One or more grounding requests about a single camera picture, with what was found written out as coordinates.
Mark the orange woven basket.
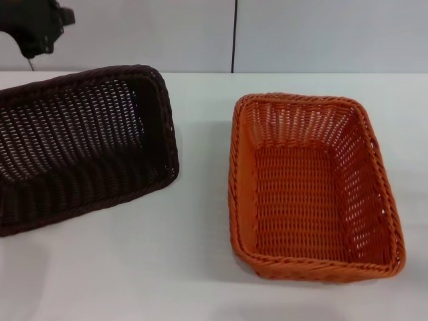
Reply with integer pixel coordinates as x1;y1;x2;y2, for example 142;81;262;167
231;92;407;277

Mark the dark brown woven basket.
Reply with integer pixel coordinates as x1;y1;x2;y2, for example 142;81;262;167
0;65;181;237

